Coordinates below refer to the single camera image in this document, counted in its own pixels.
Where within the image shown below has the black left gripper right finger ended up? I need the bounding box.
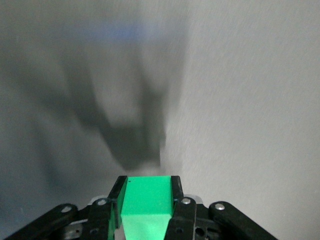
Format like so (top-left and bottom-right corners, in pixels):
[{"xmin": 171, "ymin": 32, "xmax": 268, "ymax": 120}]
[{"xmin": 164, "ymin": 175, "xmax": 276, "ymax": 240}]

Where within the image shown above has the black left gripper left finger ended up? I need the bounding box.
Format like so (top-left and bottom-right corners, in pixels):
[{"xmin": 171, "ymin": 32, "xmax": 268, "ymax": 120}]
[{"xmin": 4, "ymin": 175, "xmax": 128, "ymax": 240}]

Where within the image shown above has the small green cube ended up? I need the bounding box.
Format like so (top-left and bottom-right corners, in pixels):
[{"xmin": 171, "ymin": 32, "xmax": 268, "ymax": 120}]
[{"xmin": 107, "ymin": 175, "xmax": 176, "ymax": 240}]

